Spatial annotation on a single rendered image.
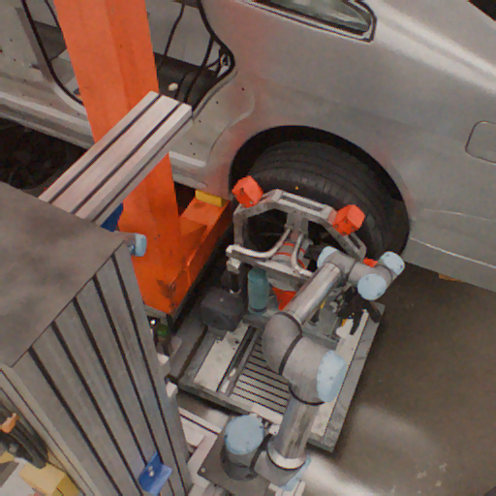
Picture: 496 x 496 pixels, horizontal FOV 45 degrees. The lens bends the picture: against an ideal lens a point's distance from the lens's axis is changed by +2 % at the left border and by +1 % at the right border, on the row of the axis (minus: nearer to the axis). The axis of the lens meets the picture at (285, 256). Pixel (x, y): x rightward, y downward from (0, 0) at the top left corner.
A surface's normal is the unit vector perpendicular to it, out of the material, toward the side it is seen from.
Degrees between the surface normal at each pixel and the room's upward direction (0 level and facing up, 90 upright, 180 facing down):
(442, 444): 0
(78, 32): 90
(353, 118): 90
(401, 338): 0
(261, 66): 90
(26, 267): 0
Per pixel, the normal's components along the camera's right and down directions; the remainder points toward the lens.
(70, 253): 0.04, -0.59
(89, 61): -0.38, 0.73
